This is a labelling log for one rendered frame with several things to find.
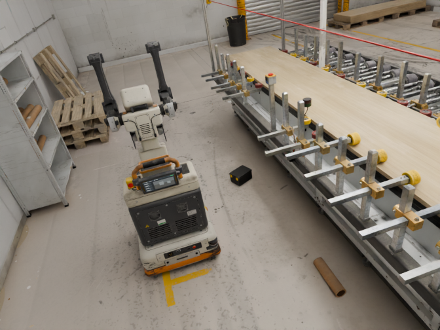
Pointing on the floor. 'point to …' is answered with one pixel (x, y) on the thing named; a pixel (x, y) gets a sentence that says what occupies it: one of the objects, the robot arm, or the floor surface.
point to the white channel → (322, 33)
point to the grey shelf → (21, 151)
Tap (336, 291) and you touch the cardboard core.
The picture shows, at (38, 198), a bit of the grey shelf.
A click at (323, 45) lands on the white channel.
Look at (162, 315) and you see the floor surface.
